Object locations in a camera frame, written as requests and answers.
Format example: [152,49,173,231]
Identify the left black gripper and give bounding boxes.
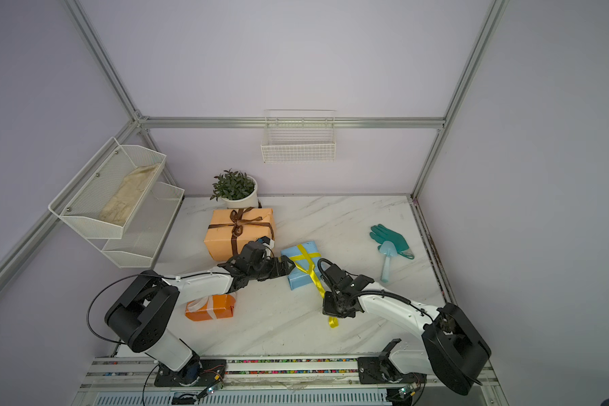
[249,254,295,283]

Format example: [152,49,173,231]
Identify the yellow ribbon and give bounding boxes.
[288,244,340,329]

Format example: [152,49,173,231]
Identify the light blue gift box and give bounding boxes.
[281,240,326,291]

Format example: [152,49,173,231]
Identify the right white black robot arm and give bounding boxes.
[318,259,492,396]

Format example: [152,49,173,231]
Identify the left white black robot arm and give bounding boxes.
[104,238,295,372]

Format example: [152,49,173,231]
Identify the brown ribbon bow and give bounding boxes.
[207,206,275,255]

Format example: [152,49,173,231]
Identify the tan gift box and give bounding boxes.
[203,207,277,263]

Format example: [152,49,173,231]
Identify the orange gift box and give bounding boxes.
[184,293,237,321]

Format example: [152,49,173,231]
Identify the white ribbon bow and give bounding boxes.
[185,296,218,321]

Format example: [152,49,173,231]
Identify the potted green plant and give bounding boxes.
[211,169,259,209]

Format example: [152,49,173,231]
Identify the beige cloth in shelf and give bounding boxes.
[99,164,159,226]

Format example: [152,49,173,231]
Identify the white two-tier mesh shelf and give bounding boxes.
[48,138,184,269]

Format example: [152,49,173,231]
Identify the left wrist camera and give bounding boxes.
[258,236,275,250]

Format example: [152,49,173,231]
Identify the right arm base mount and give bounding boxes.
[357,338,426,384]

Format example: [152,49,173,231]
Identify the white wire wall basket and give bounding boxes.
[261,109,337,164]

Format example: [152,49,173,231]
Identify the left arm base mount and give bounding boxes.
[153,359,228,387]

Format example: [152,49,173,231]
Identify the aluminium frame rail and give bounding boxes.
[78,352,499,392]

